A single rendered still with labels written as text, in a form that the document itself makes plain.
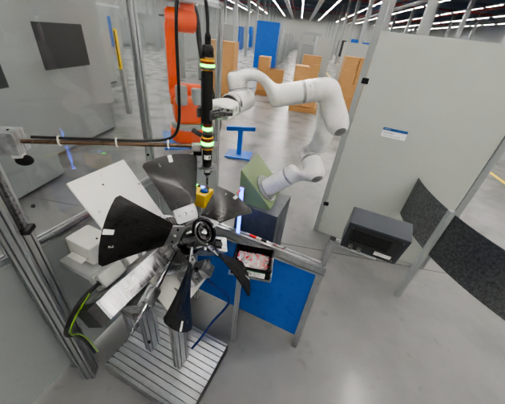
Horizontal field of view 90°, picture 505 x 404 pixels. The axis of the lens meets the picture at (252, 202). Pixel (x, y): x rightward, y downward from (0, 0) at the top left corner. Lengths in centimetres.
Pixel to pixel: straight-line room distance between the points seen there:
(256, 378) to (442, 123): 238
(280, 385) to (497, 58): 267
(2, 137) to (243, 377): 177
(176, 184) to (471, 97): 226
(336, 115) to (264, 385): 169
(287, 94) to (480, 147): 196
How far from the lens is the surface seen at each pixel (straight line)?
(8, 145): 108
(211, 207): 121
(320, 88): 114
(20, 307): 169
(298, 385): 209
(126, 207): 89
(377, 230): 125
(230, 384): 202
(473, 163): 280
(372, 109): 258
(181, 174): 111
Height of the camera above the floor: 189
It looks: 34 degrees down
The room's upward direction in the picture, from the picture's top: 7 degrees clockwise
